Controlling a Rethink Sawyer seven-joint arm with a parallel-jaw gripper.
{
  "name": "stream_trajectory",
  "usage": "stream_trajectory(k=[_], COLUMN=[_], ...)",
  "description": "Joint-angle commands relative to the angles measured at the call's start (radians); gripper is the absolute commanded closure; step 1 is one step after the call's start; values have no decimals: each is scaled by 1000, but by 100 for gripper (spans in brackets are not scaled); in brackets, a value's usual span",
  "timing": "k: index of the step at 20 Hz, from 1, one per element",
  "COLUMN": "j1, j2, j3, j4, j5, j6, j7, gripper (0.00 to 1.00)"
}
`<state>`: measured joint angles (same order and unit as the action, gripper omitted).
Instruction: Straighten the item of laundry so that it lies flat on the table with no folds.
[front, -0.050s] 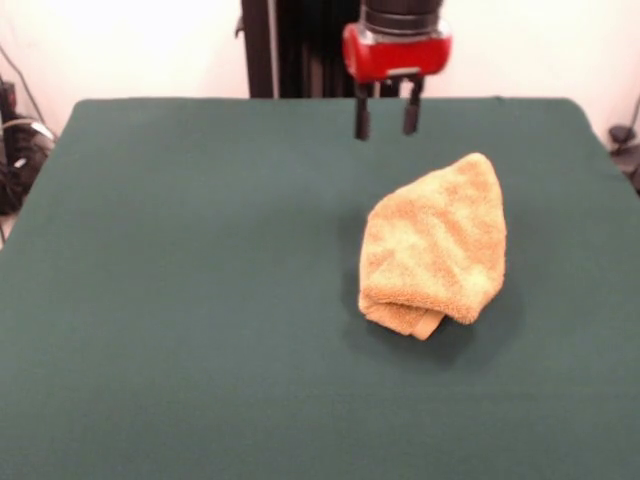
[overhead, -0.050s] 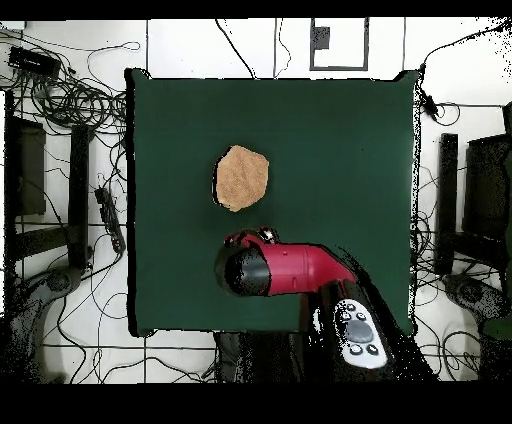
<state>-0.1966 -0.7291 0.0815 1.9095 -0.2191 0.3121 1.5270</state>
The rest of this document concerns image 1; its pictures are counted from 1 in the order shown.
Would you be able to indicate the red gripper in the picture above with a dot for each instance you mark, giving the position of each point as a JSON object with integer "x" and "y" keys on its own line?
{"x": 400, "y": 55}

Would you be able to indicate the tan terry towel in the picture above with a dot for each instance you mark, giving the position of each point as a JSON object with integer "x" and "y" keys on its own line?
{"x": 435, "y": 240}

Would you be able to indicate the dark green table cloth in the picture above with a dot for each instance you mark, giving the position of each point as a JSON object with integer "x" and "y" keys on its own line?
{"x": 200, "y": 300}

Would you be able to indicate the black robot pedestal frame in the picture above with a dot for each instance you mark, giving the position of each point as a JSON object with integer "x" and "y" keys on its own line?
{"x": 300, "y": 50}

